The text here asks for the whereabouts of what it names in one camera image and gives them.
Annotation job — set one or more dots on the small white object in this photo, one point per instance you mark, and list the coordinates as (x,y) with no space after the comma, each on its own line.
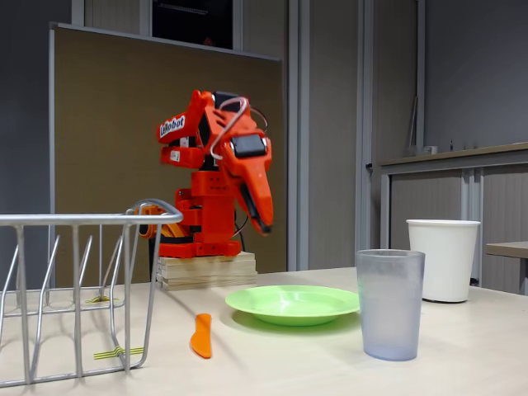
(430,150)

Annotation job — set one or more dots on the grey cabinet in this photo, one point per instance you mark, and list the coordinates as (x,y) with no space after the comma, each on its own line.
(429,194)

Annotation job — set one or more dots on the yellow black tape marker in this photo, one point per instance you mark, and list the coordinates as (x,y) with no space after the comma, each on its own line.
(95,300)
(103,354)

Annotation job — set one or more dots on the wooden block base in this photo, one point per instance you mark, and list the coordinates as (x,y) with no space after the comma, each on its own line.
(206,272)

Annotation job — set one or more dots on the grey side table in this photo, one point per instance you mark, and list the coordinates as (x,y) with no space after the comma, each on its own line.
(507,248)

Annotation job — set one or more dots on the grey translucent plastic cup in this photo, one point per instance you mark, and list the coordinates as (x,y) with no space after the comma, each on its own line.
(389,309)

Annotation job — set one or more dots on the red robot arm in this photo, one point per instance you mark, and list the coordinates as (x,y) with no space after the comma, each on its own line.
(206,198)

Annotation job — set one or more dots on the green plastic plate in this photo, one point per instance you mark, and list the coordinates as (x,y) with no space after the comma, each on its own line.
(288,309)

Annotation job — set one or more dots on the brown partition board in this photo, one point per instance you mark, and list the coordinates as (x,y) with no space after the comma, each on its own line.
(115,144)

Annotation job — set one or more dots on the orange plastic knife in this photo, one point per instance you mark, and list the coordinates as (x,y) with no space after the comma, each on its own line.
(201,338)

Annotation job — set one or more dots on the orange clamp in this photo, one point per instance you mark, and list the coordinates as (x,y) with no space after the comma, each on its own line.
(175,230)

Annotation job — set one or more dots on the grey leaning rod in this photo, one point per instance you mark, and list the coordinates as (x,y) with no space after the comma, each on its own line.
(412,123)

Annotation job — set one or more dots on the dark window pane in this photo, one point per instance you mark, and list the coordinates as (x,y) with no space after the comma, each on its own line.
(185,24)

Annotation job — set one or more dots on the white paper cup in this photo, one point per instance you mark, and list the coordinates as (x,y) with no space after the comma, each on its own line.
(449,264)

